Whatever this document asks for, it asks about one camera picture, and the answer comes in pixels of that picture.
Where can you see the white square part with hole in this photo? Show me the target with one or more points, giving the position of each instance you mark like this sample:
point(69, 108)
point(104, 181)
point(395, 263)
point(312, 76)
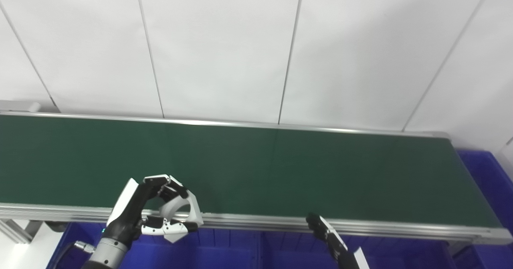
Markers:
point(196, 211)

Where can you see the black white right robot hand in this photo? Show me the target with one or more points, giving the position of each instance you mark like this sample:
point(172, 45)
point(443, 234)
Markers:
point(340, 253)

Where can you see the grey conveyor end housing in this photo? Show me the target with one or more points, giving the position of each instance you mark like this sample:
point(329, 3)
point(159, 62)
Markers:
point(18, 107)

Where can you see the blue plastic bin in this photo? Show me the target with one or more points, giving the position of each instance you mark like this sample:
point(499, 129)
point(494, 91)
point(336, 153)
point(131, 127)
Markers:
point(224, 253)
point(485, 172)
point(288, 257)

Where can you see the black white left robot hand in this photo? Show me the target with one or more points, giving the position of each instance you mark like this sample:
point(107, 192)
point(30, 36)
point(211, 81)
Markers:
point(126, 217)

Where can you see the green conveyor belt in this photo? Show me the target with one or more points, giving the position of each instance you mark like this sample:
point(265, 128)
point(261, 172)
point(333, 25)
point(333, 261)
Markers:
point(280, 221)
point(280, 168)

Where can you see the aluminium conveyor leg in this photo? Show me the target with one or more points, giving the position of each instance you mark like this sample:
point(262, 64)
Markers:
point(20, 231)

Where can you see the dark grey conveyor motor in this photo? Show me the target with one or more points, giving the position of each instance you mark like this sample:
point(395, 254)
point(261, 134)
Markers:
point(56, 226)

